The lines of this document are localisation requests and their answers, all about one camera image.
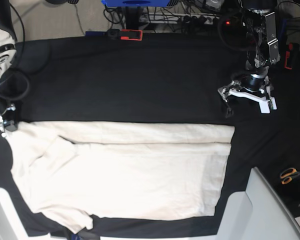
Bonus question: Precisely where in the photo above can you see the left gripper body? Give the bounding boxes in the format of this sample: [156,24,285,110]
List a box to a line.
[229,67,277,114]

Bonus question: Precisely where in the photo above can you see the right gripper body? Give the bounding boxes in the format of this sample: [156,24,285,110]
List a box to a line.
[0,99,18,133]

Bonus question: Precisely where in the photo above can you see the white T-shirt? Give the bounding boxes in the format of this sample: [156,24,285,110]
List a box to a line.
[6,121,235,233]

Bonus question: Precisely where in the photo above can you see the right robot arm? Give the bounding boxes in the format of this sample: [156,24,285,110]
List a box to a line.
[0,0,30,138]

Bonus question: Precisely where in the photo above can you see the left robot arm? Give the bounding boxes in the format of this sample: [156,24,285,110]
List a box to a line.
[217,0,281,118]

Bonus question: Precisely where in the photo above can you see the orange black right clamp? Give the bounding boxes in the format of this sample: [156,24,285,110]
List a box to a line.
[284,42,300,70]

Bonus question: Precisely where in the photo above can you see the orange black clamp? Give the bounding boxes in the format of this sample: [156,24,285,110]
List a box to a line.
[106,28,143,41]
[284,42,300,70]

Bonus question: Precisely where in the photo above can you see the black table cloth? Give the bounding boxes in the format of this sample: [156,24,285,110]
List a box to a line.
[0,33,300,239]

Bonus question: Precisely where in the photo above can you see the white power strip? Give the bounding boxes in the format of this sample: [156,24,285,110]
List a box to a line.
[139,12,221,26]

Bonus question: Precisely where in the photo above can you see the orange black top clamp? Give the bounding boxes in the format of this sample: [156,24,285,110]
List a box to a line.
[106,28,143,41]

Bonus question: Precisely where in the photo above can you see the blue box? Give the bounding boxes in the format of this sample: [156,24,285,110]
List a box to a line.
[101,0,170,7]

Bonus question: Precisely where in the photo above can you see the orange handled scissors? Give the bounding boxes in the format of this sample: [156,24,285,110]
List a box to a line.
[279,167,300,185]

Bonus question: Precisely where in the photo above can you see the black vertical post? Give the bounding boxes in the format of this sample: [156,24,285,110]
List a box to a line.
[124,6,141,30]

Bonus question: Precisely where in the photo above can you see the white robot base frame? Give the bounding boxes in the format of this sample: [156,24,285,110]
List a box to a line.
[0,167,300,240]

